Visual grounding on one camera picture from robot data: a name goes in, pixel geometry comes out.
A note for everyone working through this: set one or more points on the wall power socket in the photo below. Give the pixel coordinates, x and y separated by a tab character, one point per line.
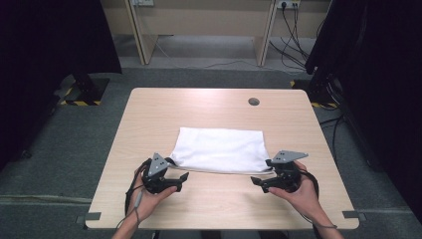
142	2
288	2

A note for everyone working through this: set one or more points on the grey table bracket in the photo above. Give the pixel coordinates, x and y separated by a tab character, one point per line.
353	215
93	216

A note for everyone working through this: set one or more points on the person's right hand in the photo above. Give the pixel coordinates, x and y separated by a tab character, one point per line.
305	199

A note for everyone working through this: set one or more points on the black stand base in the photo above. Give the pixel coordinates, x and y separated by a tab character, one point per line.
88	88
318	93

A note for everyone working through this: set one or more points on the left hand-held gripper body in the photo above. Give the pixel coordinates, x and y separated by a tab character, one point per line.
156	176

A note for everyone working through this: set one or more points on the person's left hand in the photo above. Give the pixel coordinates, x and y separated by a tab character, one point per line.
146	204

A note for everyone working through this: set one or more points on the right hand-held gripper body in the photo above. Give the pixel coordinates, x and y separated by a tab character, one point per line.
288	176

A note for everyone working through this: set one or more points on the yellow black hazard tape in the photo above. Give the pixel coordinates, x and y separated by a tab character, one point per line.
79	103
323	105

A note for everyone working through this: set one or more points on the grey round table grommet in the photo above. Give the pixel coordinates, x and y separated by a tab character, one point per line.
253	101

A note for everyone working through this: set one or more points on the black curtain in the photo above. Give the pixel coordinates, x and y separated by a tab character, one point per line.
381	83
40	66

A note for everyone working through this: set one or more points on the white printed tank top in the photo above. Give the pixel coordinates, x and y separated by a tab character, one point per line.
219	149

